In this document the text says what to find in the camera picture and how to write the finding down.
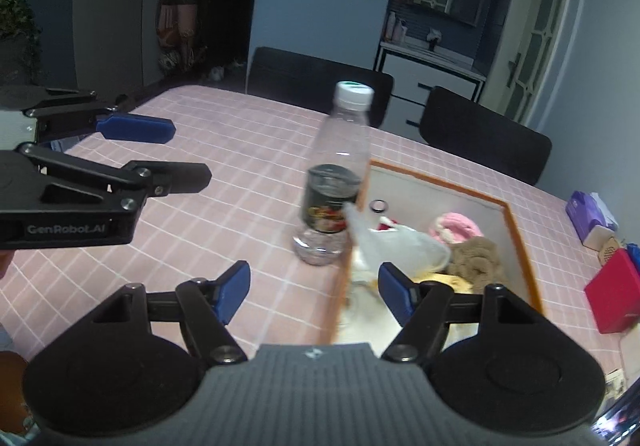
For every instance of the pink plush toy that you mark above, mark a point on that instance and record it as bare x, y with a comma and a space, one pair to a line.
457, 225

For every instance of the black chair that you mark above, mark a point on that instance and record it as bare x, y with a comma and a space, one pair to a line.
480, 136
300, 76

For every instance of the small wooden speaker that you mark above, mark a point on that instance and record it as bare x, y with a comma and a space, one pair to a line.
607, 246

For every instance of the brown plush toy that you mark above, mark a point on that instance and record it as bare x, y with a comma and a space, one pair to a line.
475, 258

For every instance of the small red white plush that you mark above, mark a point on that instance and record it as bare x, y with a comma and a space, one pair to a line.
386, 224

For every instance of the purple tissue pack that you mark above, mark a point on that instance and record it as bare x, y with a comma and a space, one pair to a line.
590, 213

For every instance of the green potted plant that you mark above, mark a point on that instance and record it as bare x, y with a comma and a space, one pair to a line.
17, 16

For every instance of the orange storage box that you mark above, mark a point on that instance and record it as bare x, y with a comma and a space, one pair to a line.
435, 196

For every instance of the pink checkered tablecloth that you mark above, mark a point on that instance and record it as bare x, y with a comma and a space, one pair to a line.
250, 151

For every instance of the white cabinet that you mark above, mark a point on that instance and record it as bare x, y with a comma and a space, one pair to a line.
400, 71

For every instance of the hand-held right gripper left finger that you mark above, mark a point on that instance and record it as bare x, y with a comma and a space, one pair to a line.
235, 288

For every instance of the pale pink bottle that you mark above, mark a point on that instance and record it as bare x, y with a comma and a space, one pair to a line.
391, 25

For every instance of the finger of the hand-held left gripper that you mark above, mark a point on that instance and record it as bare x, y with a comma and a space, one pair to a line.
175, 176
135, 127

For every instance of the clear plastic bottle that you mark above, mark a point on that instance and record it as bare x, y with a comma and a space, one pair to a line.
345, 136

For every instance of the glass panel door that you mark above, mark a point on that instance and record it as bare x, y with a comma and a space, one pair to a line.
540, 26

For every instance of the white plastic bag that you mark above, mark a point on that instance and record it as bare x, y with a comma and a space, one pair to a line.
395, 246

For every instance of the hanging pink bag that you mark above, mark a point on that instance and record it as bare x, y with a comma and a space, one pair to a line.
185, 21

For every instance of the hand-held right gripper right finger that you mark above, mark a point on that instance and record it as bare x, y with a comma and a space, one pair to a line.
395, 291

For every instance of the red box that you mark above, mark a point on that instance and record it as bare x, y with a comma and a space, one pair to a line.
612, 296

